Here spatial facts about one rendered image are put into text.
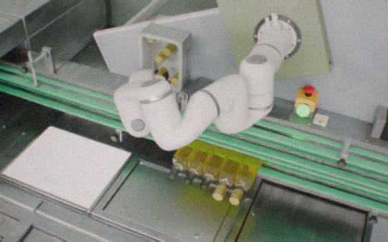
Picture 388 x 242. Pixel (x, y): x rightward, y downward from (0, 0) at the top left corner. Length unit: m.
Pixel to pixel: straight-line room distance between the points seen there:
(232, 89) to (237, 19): 0.41
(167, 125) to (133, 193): 0.64
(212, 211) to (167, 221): 0.17
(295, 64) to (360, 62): 0.21
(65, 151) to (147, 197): 0.42
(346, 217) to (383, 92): 0.48
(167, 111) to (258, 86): 0.28
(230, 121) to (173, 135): 0.17
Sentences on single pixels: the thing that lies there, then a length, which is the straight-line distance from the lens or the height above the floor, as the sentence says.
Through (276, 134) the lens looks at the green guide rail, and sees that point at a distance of 1.56.
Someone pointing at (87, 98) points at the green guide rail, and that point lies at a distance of 1.87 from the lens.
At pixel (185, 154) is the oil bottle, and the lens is 1.60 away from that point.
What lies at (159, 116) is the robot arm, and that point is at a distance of 1.08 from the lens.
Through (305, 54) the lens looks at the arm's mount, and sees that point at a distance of 1.51.
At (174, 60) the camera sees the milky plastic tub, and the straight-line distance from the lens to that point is 1.75.
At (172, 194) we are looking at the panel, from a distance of 1.68.
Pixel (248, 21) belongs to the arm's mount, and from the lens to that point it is 1.50.
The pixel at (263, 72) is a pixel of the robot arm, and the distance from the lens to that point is 1.22.
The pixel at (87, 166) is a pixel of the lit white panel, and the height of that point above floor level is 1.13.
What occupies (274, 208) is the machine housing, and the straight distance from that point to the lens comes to 1.72.
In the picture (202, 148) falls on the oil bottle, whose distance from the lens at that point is 1.63.
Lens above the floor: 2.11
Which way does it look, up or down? 45 degrees down
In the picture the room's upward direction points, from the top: 146 degrees counter-clockwise
